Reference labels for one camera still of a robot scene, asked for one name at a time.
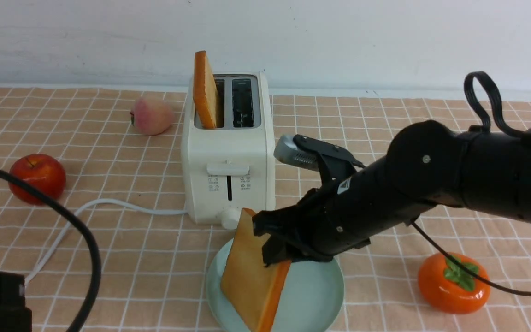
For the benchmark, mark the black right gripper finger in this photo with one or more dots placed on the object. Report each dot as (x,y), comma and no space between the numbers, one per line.
(277,249)

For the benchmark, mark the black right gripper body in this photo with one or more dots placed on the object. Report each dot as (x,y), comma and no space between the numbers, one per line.
(317,233)

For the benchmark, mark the toast slice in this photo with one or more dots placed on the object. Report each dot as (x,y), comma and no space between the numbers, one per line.
(253,288)
(205,93)

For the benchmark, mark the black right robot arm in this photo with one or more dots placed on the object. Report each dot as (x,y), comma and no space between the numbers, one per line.
(426,165)

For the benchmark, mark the light green plate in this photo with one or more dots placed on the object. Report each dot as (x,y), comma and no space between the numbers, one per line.
(311,300)

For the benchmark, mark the white two-slot toaster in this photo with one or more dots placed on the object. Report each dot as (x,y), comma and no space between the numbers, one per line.
(233,167)

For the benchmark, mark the orange persimmon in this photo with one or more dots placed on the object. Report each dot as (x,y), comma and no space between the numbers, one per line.
(448,288)

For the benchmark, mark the pink peach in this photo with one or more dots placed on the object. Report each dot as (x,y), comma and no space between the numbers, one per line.
(151,116)

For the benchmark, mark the red apple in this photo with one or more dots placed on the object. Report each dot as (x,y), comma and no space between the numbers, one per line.
(43,172)

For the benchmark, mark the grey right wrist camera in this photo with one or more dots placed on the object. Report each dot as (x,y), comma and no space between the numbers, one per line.
(287,152)

